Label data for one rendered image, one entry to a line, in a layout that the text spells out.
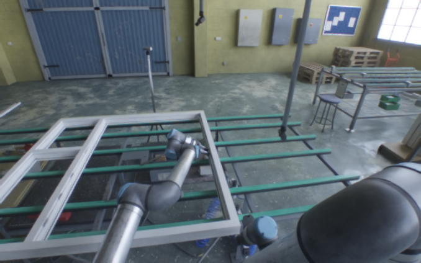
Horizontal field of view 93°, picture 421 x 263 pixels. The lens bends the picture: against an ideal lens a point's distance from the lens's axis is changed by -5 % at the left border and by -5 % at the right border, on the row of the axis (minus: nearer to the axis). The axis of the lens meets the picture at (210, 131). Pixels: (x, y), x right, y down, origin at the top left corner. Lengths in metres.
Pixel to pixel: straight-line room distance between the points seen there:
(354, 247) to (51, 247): 1.23
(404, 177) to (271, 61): 7.79
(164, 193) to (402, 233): 0.83
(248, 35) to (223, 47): 0.88
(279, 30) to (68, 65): 6.76
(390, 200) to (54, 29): 7.95
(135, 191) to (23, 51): 7.84
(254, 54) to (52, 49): 6.37
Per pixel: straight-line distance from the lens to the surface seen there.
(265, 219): 0.92
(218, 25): 7.41
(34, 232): 1.44
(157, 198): 1.00
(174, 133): 1.57
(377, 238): 0.40
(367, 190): 0.41
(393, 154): 4.22
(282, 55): 8.29
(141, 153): 1.86
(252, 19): 7.49
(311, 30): 8.41
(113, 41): 7.45
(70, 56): 7.96
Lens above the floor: 1.89
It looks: 30 degrees down
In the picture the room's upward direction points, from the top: 1 degrees clockwise
